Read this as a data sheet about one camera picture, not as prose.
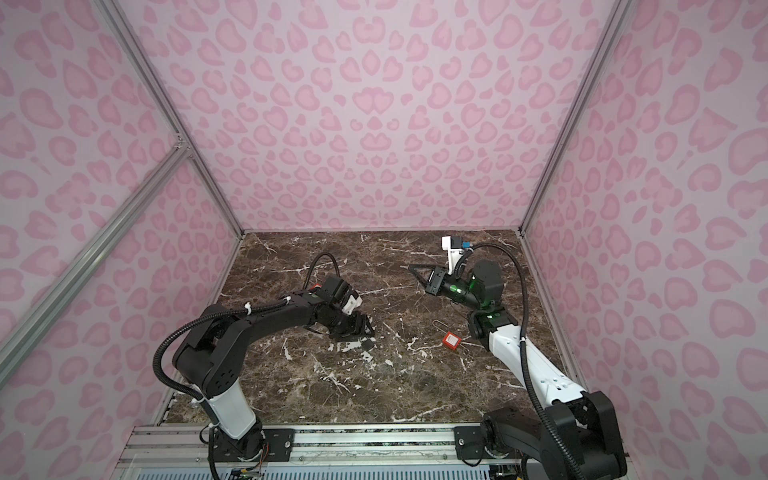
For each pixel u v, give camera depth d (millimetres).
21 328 519
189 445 748
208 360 476
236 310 528
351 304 859
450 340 899
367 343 903
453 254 682
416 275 720
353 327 798
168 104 840
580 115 855
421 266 706
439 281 652
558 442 375
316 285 1064
